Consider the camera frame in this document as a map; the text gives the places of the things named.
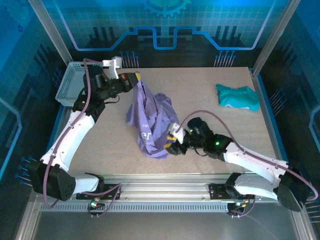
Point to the purple t-shirt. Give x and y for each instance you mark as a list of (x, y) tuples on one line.
[(150, 117)]

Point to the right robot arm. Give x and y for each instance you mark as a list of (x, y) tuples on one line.
[(250, 162)]

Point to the light blue plastic basket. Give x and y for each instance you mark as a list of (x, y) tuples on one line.
[(70, 85)]

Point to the teal folded garment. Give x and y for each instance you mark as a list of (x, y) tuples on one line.
[(237, 97)]

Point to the small LED circuit board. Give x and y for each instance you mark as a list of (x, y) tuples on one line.
[(94, 204), (237, 205)]

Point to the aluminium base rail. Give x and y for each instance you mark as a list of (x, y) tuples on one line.
[(162, 186)]

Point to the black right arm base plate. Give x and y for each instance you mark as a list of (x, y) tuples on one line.
[(217, 192)]

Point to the grey metal tray frame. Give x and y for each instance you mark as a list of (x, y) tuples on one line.
[(162, 227)]

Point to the aluminium frame post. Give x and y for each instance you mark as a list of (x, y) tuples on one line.
[(50, 30), (277, 37)]

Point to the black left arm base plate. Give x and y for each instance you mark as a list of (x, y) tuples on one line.
[(85, 193)]

